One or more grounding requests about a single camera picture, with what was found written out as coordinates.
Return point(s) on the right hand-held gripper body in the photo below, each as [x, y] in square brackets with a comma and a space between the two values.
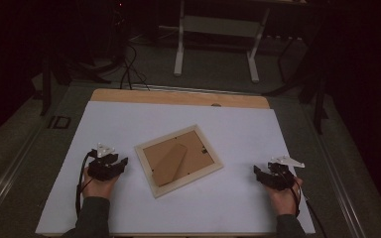
[281, 178]

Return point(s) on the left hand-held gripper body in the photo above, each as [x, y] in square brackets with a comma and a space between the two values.
[101, 170]

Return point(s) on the light wooden picture frame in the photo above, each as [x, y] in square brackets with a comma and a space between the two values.
[145, 152]

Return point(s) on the person's left hand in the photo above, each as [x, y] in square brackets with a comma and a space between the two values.
[97, 190]

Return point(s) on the person's right hand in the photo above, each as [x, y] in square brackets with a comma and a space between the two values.
[286, 201]

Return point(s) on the white table mat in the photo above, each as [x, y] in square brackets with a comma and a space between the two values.
[211, 214]

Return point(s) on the black floor socket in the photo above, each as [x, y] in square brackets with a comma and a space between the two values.
[59, 122]

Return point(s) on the black metal stand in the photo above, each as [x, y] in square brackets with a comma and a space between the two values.
[46, 89]
[319, 99]

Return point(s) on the metal floor rail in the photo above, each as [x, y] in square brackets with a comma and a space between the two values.
[6, 178]
[337, 175]

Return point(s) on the white metal desk frame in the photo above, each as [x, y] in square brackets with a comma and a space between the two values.
[218, 26]

